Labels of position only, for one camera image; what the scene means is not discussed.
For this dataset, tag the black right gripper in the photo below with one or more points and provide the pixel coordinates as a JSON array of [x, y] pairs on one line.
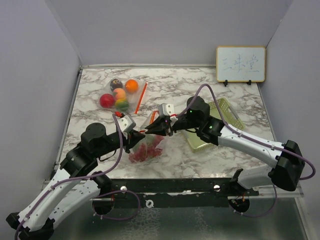
[[160, 126]]

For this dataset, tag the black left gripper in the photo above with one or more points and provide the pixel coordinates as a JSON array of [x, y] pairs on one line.
[[133, 137]]

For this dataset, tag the dark purple grape bunch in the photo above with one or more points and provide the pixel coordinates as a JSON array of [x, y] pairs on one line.
[[151, 147]]

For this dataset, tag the clear zip bag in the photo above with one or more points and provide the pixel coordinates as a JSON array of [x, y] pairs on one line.
[[151, 118], [134, 100]]

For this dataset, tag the yellow green mango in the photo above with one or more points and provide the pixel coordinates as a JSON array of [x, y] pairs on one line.
[[122, 105]]

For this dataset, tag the clear zip top bag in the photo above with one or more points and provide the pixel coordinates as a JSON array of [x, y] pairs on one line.
[[134, 100]]

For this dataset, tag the red apple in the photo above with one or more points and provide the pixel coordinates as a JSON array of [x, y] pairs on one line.
[[106, 101]]

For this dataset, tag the peach orange pink fruit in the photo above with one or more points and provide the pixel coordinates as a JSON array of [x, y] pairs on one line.
[[119, 93]]

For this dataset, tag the dark purple plum fruit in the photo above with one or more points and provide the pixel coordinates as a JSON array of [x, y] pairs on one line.
[[115, 84]]

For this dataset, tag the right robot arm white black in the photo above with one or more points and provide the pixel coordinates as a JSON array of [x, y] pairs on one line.
[[283, 161]]

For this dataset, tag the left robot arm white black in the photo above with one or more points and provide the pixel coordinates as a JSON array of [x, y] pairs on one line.
[[74, 183]]

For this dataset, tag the pale green plastic basket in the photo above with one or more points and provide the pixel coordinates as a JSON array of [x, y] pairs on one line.
[[230, 116]]

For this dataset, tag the small framed whiteboard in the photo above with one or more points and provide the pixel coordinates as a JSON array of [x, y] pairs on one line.
[[241, 64]]

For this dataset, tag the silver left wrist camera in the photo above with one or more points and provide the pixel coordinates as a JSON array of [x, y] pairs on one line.
[[125, 123]]

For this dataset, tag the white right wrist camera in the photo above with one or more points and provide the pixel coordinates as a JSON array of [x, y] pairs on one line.
[[166, 109]]

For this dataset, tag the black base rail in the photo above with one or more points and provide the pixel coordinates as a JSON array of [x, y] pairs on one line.
[[171, 193]]

